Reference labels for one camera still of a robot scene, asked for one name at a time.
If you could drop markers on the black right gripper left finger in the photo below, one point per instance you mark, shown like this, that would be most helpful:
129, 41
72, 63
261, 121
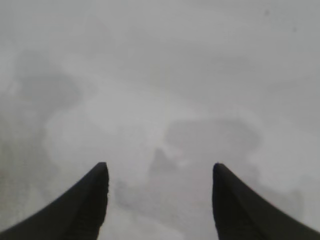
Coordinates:
75, 212

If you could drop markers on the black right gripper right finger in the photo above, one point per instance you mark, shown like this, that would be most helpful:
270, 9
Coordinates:
242, 215

